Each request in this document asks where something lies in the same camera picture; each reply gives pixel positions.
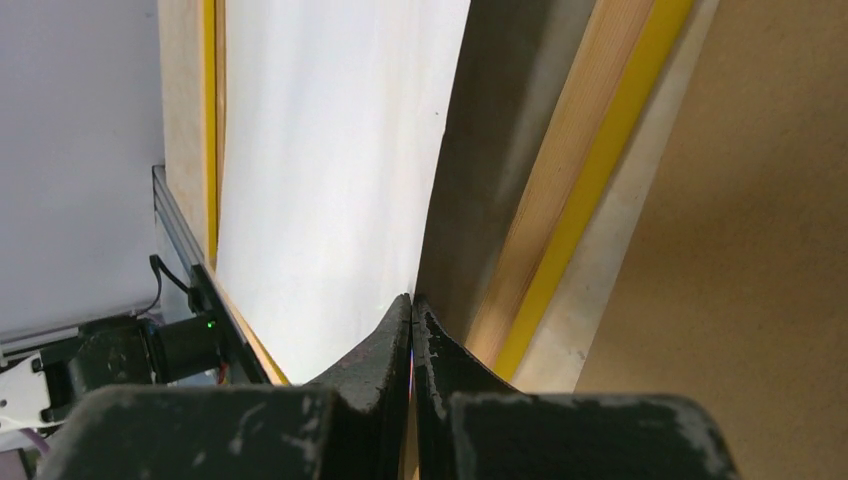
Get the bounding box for building and sky photo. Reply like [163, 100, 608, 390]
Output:
[217, 1, 470, 385]

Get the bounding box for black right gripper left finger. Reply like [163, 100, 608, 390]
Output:
[307, 294, 411, 479]

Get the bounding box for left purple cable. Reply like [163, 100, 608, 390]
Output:
[19, 427, 53, 458]

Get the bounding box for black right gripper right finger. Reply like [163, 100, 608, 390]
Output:
[411, 295, 518, 479]

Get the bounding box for aluminium front rail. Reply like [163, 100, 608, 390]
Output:
[152, 165, 204, 323]

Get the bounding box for wooden yellow picture frame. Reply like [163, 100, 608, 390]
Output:
[157, 1, 691, 383]

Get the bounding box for brown backing board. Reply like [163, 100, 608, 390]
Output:
[577, 1, 847, 479]

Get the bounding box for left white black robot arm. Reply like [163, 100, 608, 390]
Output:
[1, 294, 412, 479]

